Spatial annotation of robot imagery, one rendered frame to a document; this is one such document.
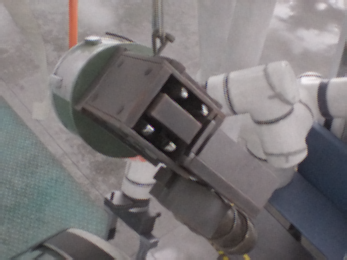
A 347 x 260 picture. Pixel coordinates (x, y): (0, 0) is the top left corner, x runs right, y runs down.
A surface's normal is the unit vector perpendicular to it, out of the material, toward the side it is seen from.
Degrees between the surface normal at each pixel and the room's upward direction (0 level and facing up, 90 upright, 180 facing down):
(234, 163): 65
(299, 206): 0
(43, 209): 0
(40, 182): 0
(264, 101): 83
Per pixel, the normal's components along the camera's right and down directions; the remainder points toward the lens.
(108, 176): 0.00, -0.74
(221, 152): 0.46, 0.21
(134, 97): -0.68, -0.55
